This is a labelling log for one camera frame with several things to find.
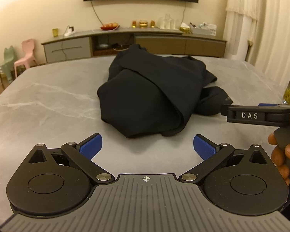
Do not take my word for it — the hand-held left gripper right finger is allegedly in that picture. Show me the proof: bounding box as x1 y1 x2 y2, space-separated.
177 134 269 184

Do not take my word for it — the pink plastic chair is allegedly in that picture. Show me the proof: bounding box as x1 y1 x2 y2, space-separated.
14 39 38 78

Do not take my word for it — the grey television cabinet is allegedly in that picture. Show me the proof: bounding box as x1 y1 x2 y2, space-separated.
41 26 226 64

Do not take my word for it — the red fruit plate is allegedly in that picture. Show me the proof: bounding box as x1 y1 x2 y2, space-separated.
100 23 121 31

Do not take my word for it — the green plastic chair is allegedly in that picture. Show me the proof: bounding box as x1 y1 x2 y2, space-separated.
0 46 17 87

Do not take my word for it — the white curtain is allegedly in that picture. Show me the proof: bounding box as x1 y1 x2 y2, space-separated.
226 0 290 66

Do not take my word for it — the black garment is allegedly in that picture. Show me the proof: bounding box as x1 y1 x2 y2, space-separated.
97 44 234 139

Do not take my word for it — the white storage box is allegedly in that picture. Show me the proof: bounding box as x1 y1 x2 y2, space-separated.
190 23 217 36

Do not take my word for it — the white small appliance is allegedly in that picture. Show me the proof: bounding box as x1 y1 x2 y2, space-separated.
64 25 76 37

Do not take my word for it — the clear glass cup set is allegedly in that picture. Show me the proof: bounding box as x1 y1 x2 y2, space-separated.
158 14 180 29

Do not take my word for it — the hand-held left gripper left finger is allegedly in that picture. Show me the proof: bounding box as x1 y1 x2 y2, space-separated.
26 133 115 183

